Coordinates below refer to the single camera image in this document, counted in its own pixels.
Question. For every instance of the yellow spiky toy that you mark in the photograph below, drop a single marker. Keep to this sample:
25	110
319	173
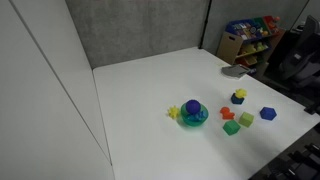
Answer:
173	112

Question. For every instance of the blue rubber toy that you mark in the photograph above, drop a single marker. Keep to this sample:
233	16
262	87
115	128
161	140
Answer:
200	116

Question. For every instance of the yellow rubber toy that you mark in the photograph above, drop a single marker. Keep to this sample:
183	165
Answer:
240	93

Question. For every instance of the wooden toy shelf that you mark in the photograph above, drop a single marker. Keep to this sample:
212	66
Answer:
228	45

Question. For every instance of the dark blue block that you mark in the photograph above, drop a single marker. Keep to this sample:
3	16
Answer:
236	100

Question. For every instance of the orange rubber toy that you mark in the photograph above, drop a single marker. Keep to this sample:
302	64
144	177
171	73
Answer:
226	114

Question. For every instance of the black vertical pole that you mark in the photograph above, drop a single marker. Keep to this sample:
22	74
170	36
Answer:
205	23

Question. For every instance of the green plastic bowl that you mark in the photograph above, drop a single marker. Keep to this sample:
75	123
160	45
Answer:
186	121

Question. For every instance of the purple spiky ball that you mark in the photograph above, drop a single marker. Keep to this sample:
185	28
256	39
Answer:
193	106

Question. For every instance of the lime green cube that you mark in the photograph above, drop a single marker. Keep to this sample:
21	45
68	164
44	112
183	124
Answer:
246	119

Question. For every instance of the bright blue block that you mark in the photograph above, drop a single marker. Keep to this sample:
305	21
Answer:
268	113

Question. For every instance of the blue storage bin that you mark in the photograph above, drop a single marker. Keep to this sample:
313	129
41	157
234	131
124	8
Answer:
238	26

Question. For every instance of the black camera stand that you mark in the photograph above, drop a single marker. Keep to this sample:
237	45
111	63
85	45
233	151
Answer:
296	160

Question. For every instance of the grey metal mounting plate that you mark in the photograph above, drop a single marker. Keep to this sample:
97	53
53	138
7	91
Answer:
234	71

